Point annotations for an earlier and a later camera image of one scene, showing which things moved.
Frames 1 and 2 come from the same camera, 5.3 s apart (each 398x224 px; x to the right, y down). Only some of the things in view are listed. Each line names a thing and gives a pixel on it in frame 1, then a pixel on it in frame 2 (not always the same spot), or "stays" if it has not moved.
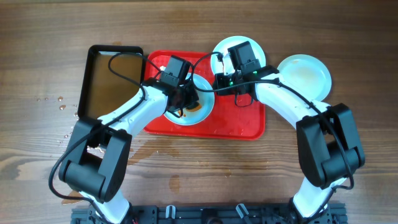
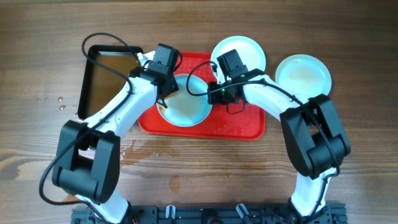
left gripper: (193, 94) to (174, 85)
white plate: (198, 112) stays
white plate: (306, 75) stays
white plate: (222, 47) stays
